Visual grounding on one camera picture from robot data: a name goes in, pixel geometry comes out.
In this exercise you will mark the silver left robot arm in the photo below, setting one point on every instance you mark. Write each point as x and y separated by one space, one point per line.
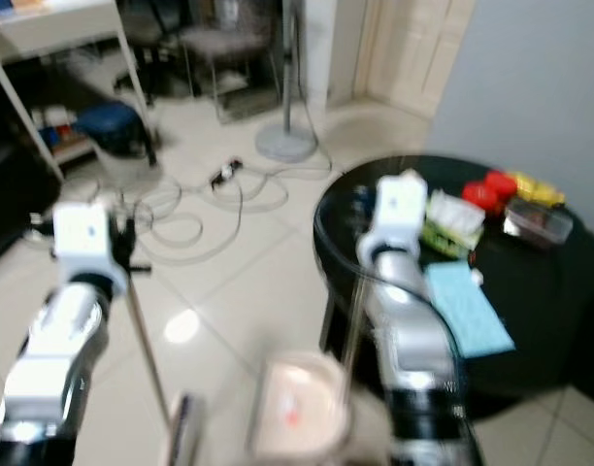
49 369

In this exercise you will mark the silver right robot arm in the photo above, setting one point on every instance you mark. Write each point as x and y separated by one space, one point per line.
413 359

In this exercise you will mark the grey floor fan stand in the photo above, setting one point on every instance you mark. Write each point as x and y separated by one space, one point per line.
285 144

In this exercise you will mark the dark blue round bin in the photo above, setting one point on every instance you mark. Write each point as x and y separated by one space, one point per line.
113 128

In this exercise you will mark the black cabinet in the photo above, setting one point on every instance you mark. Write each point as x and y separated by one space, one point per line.
16 194

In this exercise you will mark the black power strip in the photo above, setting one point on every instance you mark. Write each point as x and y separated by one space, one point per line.
227 172

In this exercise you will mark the white shelf desk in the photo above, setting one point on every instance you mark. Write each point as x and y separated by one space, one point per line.
54 37

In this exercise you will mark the green white tissue pack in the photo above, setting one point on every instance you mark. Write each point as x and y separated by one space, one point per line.
454 225

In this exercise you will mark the light blue cloth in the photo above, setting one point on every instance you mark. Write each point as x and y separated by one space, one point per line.
467 311

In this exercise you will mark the beige wooden door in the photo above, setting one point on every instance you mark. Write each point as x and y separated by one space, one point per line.
418 49

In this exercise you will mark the red round containers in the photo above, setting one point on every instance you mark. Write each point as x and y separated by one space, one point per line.
489 189

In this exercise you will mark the clear plastic food box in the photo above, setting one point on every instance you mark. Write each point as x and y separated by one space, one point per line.
538 219

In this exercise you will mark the yellow snack package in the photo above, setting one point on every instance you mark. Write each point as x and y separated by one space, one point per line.
540 187

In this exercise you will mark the round black table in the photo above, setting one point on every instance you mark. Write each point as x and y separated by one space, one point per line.
549 311

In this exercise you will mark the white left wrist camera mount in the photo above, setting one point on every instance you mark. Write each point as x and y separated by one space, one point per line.
85 243

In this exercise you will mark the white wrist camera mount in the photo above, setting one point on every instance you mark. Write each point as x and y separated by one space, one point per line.
399 209
85 243

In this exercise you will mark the metal frame chair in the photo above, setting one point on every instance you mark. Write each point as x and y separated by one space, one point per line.
224 44

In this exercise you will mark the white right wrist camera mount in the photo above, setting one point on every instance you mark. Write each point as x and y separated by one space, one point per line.
399 209

